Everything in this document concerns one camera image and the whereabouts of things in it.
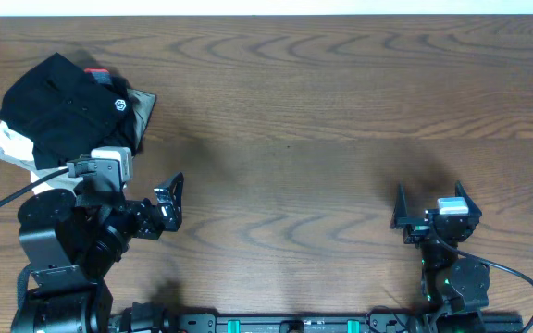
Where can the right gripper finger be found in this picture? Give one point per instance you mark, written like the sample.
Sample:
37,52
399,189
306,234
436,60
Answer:
399,216
473,209

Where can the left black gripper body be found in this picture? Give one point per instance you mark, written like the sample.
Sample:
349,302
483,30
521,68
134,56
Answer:
135,218

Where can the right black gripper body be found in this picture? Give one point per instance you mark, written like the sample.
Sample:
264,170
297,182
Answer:
417,229

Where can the black t-shirt with logo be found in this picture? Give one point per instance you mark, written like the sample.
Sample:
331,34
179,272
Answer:
61,109

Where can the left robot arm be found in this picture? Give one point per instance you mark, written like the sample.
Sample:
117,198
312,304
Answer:
72,239

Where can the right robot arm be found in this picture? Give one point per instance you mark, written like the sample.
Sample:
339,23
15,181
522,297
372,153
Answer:
455,285

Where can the folded white garment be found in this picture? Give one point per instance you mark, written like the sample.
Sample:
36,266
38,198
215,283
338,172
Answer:
17,150

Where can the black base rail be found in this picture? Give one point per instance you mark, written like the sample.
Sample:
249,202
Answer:
289,324

